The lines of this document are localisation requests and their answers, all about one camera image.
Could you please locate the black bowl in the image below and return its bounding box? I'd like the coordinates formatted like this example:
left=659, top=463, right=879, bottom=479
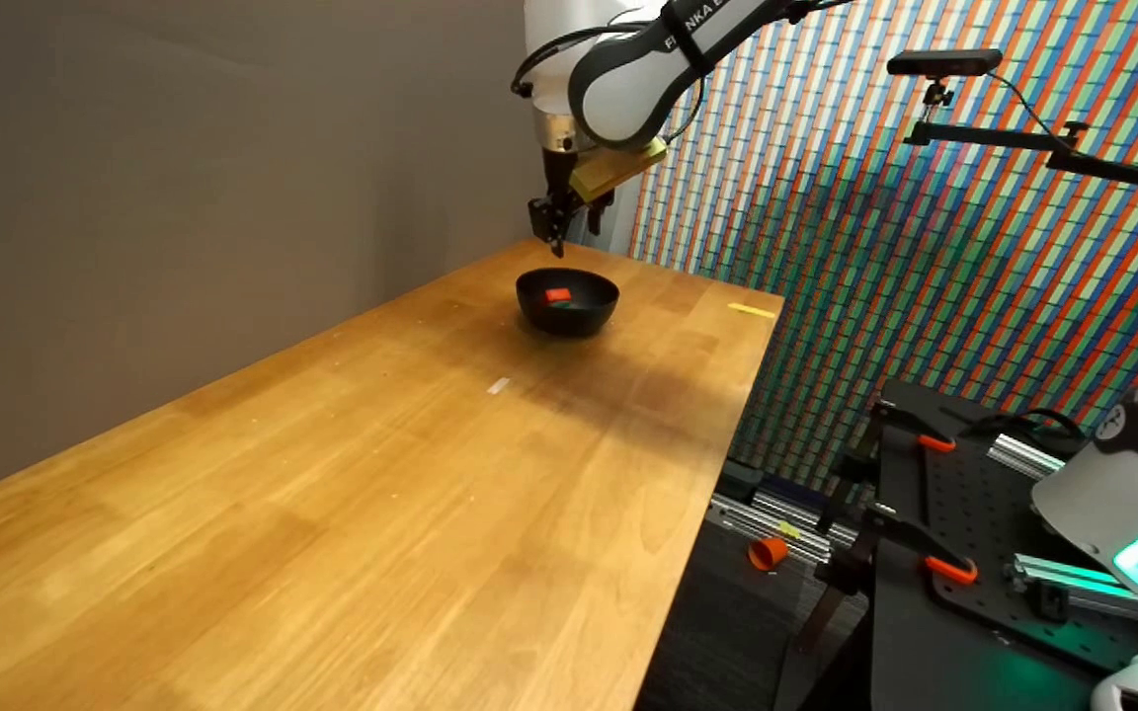
left=514, top=263, right=622, bottom=344

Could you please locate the black cable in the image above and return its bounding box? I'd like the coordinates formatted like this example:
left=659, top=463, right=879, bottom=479
left=962, top=404, right=1091, bottom=451

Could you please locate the tan wrist camera mount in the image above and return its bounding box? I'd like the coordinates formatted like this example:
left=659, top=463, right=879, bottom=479
left=568, top=132, right=671, bottom=205

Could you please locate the multicoloured patterned wall panel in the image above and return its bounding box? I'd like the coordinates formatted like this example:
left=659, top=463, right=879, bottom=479
left=621, top=0, right=1138, bottom=506

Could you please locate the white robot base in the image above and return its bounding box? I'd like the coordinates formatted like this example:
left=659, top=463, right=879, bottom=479
left=1028, top=332, right=1138, bottom=622

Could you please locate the silver aluminium extrusion rail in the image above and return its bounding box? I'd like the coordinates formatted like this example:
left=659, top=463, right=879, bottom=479
left=703, top=485, right=866, bottom=571

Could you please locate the black clamp with orange tip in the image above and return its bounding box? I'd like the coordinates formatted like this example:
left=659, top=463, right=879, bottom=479
left=744, top=530, right=860, bottom=594
left=856, top=502, right=985, bottom=593
left=866, top=393, right=962, bottom=463

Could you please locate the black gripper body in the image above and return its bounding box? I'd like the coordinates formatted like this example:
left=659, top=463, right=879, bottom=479
left=530, top=132, right=588, bottom=221

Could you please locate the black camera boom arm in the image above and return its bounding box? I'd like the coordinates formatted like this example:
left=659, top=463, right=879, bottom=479
left=900, top=76, right=1138, bottom=205

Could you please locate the black camera on boom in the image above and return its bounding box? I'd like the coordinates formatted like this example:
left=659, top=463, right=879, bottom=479
left=883, top=48, right=1008, bottom=81

